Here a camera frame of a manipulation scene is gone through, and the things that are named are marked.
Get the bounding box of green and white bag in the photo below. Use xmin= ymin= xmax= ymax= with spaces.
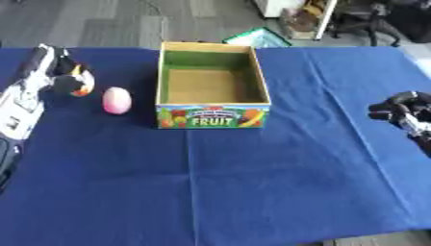
xmin=220 ymin=26 xmax=295 ymax=49

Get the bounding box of cardboard box with green inside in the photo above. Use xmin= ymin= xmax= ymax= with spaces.
xmin=153 ymin=41 xmax=273 ymax=131

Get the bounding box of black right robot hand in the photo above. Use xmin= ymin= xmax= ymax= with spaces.
xmin=367 ymin=90 xmax=431 ymax=146

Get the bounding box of pink egg-shaped toy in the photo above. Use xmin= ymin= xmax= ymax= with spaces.
xmin=101 ymin=86 xmax=135 ymax=115

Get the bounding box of orange yellow toy fruit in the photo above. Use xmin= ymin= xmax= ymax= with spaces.
xmin=68 ymin=62 xmax=98 ymax=98

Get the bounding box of white pole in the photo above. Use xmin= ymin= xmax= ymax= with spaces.
xmin=313 ymin=0 xmax=341 ymax=41

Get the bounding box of black office chair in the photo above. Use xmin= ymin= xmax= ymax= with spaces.
xmin=326 ymin=0 xmax=431 ymax=48

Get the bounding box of white cabinet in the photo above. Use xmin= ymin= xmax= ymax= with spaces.
xmin=250 ymin=0 xmax=309 ymax=19

